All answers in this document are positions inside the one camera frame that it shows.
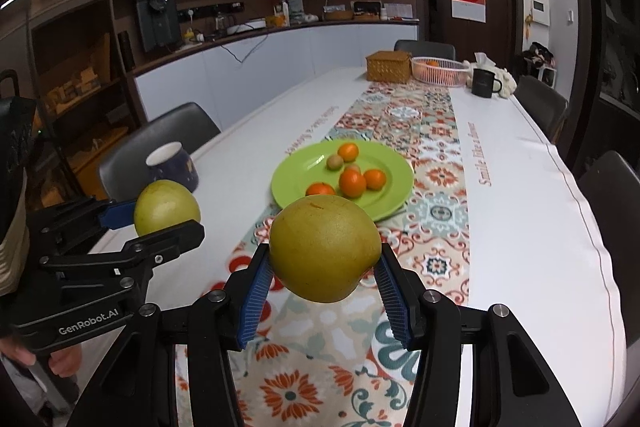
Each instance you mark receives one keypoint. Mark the white lower cabinets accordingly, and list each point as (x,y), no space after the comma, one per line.
(300,52)

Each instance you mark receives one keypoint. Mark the yellow pear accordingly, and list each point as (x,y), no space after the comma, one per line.
(325,247)

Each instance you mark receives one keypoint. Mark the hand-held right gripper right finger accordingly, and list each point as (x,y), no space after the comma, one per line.
(392,302)

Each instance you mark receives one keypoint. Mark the pink plastic basket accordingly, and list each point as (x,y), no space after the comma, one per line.
(440,77)

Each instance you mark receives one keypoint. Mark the white wall intercom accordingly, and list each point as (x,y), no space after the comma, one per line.
(538,12)

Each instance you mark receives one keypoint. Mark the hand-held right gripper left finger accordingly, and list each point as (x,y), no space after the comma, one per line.
(255,302)

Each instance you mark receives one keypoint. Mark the patterned table runner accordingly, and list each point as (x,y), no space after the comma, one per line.
(440,207)

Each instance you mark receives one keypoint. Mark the person's left hand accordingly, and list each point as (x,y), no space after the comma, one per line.
(65,361)

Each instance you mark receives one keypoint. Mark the grey chair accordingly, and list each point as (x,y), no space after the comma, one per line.
(425,47)
(615,197)
(150,142)
(542,104)

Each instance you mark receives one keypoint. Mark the wooden tray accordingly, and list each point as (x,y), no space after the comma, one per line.
(339,14)

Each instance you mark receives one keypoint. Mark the black water dispenser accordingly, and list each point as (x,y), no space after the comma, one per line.
(157,19)

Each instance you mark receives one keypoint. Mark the black thermos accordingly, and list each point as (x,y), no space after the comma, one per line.
(125,49)

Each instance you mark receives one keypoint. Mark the green plate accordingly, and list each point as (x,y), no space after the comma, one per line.
(300,172)

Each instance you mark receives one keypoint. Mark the door lock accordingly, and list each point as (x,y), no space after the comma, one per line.
(434,7)

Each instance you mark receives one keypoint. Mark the brown kiwi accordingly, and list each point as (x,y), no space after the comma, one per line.
(334,163)

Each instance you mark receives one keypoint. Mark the white crumpled cloth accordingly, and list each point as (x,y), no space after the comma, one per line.
(507,82)

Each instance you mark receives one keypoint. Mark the dark bag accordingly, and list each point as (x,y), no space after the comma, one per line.
(537,57)

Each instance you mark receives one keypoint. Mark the small tan fruit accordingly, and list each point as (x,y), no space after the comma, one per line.
(354,169)

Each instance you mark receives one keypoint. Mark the green apple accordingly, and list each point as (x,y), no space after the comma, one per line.
(165,207)

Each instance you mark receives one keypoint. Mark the black mug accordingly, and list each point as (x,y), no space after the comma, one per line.
(482,83)

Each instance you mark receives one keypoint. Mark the dark wooden shelf unit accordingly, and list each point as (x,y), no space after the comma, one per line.
(75,57)

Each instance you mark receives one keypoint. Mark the wicker basket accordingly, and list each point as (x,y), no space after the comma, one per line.
(389,67)

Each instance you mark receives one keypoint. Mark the navy blue mug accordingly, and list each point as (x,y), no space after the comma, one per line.
(172,167)

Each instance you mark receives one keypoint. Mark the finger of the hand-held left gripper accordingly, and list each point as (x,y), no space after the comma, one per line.
(117,214)
(165,244)

